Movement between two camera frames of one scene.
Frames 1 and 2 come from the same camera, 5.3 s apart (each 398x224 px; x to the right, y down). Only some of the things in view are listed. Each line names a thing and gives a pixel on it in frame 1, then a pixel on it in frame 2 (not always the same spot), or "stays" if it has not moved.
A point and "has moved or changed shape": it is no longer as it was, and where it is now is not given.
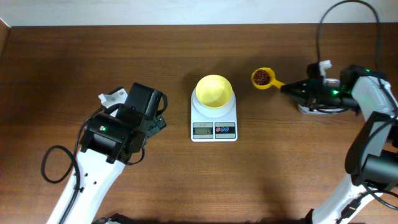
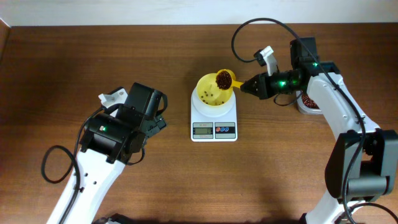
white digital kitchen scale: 213,125 stays
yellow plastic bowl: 214,91 stays
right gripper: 310,90 -> 262,86
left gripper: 158,123 stays
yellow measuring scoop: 263,78 has moved or changed shape
